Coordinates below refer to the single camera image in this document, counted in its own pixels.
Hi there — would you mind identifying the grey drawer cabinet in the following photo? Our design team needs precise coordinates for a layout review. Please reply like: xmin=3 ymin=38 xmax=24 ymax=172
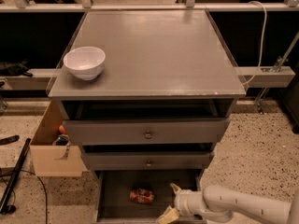
xmin=46 ymin=8 xmax=247 ymax=179

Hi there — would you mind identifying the orange ball in box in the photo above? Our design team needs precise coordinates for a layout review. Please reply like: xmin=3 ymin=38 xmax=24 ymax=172
xmin=58 ymin=125 xmax=66 ymax=134

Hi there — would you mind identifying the white ceramic bowl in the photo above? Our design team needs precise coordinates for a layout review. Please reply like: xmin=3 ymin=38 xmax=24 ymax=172
xmin=63 ymin=47 xmax=106 ymax=80

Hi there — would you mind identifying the white cable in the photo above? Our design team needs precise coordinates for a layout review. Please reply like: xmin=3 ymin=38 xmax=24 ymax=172
xmin=241 ymin=0 xmax=269 ymax=87

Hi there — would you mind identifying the grey top drawer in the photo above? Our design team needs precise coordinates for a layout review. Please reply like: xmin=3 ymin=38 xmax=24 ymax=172
xmin=63 ymin=119 xmax=230 ymax=146

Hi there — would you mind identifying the grey middle drawer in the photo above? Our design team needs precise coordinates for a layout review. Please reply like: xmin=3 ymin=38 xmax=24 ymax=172
xmin=81 ymin=152 xmax=213 ymax=171

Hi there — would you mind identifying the black flat tool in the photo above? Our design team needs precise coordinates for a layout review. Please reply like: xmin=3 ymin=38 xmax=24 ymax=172
xmin=0 ymin=135 xmax=20 ymax=146

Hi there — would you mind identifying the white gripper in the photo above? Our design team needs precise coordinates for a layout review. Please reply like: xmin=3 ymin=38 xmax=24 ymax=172
xmin=156 ymin=183 xmax=203 ymax=224

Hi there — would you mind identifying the black floor cable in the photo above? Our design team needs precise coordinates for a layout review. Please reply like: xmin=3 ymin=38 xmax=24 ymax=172
xmin=0 ymin=169 xmax=49 ymax=224

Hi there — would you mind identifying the crushed red coke can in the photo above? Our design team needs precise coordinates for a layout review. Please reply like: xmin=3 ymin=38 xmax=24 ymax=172
xmin=129 ymin=188 xmax=154 ymax=204

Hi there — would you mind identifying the black pole stand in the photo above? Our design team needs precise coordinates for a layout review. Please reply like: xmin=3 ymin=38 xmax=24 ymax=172
xmin=0 ymin=138 xmax=31 ymax=215

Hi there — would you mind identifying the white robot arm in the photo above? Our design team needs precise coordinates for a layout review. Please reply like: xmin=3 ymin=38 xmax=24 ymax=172
xmin=156 ymin=183 xmax=299 ymax=224

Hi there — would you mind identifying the black cloth object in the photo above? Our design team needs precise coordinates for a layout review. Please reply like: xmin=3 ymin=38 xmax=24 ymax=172
xmin=0 ymin=61 xmax=33 ymax=77

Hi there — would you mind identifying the cardboard box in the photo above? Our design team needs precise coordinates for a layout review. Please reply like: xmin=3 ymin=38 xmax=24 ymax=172
xmin=30 ymin=102 xmax=84 ymax=176

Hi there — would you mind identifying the metal railing frame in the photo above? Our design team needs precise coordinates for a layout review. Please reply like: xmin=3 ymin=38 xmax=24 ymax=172
xmin=0 ymin=0 xmax=299 ymax=12

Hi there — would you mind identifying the grey open bottom drawer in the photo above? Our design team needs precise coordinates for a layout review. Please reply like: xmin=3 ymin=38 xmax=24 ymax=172
xmin=96 ymin=170 xmax=200 ymax=224

